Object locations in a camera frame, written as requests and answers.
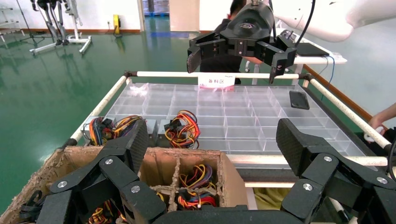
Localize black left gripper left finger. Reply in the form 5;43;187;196
37;119;168;224

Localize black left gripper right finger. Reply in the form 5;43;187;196
275;118;396;224

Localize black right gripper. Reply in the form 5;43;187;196
186;2;298;85

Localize bare bystander forearm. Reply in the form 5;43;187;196
375;103;396;123

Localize bare bystander hand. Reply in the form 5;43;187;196
368;115;386;131

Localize person in black shirt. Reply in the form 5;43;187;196
199;0;248;85

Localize white label card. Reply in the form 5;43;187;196
197;73;236;91

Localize olive cloth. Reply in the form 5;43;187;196
254;188;295;211

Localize black laptop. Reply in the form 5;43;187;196
295;42;330;58

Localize clear plastic divider tray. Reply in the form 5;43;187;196
104;82;368;156

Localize beige door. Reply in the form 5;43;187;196
169;0;200;32

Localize black smartphone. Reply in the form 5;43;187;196
289;90;311;111

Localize white office table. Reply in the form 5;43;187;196
246;28;348;85

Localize brown cardboard divider box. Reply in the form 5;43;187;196
0;146;249;224

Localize crumpled clear plastic film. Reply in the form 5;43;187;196
129;83;150;97

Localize yellow standing device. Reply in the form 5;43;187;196
112;14;122;38

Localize black humanoid robot legs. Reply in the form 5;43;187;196
30;0;70;46

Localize white metal support stand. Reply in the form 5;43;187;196
29;0;93;56

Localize power supply with black cables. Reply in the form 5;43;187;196
19;190;44;223

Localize white cart frame pipe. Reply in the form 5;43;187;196
69;76;132;143
226;154;389;167
136;71;301;79
308;78;392;149

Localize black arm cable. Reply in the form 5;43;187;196
294;0;317;48

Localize blue cable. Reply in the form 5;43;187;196
320;56;336;101

